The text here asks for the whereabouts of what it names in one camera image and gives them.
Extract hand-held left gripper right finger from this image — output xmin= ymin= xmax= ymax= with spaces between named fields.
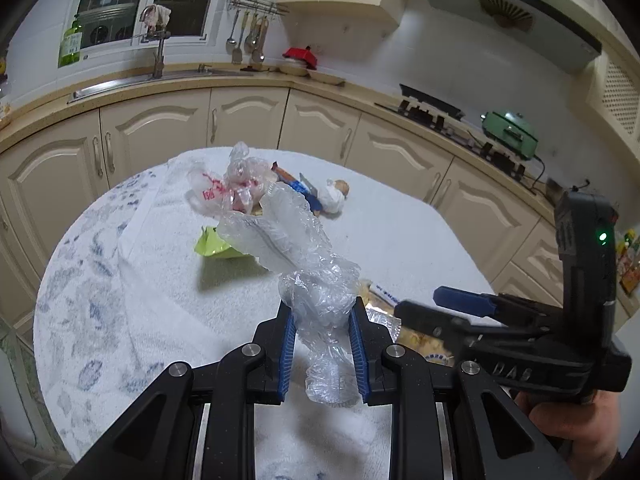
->
xmin=348 ymin=296 xmax=576 ymax=480

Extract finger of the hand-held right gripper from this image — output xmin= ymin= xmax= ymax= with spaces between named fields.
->
xmin=393 ymin=300 xmax=481 ymax=356
xmin=434 ymin=286 xmax=563 ymax=331

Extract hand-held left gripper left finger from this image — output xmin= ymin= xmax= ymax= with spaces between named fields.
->
xmin=65 ymin=305 xmax=298 ymax=480

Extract yellow snack packet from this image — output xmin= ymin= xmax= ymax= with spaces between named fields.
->
xmin=357 ymin=280 xmax=456 ymax=366

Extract clear plastic bag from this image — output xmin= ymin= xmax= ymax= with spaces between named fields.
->
xmin=216 ymin=182 xmax=362 ymax=406

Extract person's right hand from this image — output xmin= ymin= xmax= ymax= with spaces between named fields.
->
xmin=515 ymin=389 xmax=627 ymax=467

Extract yellow cap seasoning bottle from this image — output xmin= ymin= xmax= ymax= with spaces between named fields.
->
xmin=621 ymin=230 xmax=640 ymax=263

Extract steel cooking pot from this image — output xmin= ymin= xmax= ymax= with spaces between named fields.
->
xmin=545 ymin=176 xmax=591 ymax=208

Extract green wrapper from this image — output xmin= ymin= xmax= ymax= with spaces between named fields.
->
xmin=194 ymin=226 xmax=253 ymax=259

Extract green electric cooker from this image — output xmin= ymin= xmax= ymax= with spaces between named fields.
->
xmin=480 ymin=111 xmax=541 ymax=161

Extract red printed plastic bag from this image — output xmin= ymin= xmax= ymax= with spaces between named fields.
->
xmin=186 ymin=141 xmax=278 ymax=216

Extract black gas stove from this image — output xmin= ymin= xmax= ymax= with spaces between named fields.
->
xmin=375 ymin=97 xmax=538 ymax=196

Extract orange and blue wrapper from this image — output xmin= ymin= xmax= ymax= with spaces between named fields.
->
xmin=270 ymin=161 xmax=323 ymax=213

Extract tall lattice door cabinet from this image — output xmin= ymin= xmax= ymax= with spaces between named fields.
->
xmin=585 ymin=52 xmax=640 ymax=161

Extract black grill pan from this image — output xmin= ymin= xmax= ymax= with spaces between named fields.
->
xmin=398 ymin=83 xmax=463 ymax=120

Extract round table with cloth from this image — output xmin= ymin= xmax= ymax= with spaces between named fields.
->
xmin=34 ymin=147 xmax=496 ymax=480

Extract beige kitchen countertop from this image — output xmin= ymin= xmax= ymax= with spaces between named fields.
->
xmin=0 ymin=62 xmax=640 ymax=281

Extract cream base cabinets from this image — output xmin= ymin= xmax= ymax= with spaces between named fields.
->
xmin=0 ymin=85 xmax=640 ymax=361

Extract range hood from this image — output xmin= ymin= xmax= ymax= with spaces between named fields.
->
xmin=402 ymin=0 xmax=602 ymax=75

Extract red pot lid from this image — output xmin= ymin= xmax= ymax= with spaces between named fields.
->
xmin=281 ymin=46 xmax=319 ymax=70

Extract hanging steel ladle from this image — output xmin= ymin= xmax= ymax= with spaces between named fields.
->
xmin=249 ymin=14 xmax=268 ymax=64

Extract hanging steel spatula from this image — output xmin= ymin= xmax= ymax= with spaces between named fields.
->
xmin=231 ymin=12 xmax=248 ymax=64

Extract stainless steel sink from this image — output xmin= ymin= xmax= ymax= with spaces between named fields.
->
xmin=67 ymin=67 xmax=253 ymax=103

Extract steel faucet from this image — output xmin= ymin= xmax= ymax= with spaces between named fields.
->
xmin=134 ymin=6 xmax=172 ymax=80

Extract pale cloth on faucet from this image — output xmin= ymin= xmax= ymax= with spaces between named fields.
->
xmin=140 ymin=4 xmax=172 ymax=28

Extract kitchen window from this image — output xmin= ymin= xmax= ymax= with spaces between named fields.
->
xmin=75 ymin=0 xmax=223 ymax=51

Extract green glass bottle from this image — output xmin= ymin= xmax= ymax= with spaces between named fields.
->
xmin=57 ymin=14 xmax=82 ymax=68

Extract black power cable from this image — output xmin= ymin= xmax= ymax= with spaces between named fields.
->
xmin=529 ymin=154 xmax=552 ymax=196

